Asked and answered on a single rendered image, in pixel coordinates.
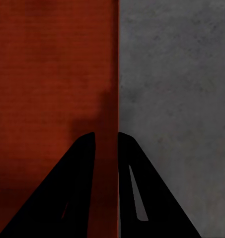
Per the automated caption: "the storage box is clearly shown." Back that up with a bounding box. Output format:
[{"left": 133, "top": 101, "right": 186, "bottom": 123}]
[{"left": 0, "top": 0, "right": 120, "bottom": 238}]

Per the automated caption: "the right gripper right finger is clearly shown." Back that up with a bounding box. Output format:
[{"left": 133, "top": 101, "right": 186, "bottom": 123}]
[{"left": 118, "top": 132, "right": 202, "bottom": 238}]

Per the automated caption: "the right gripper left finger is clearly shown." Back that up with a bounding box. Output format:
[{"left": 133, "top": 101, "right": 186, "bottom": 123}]
[{"left": 0, "top": 132, "right": 96, "bottom": 238}]

